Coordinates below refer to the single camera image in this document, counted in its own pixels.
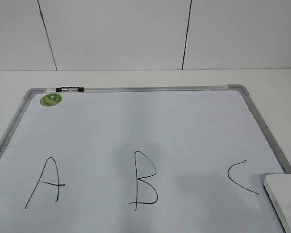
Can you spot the round green magnet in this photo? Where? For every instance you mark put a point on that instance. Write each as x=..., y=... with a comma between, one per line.
x=51, y=99

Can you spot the white whiteboard eraser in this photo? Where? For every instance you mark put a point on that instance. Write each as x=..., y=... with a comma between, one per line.
x=278, y=188

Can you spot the white board with grey frame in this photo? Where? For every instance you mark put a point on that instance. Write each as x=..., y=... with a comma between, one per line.
x=139, y=160

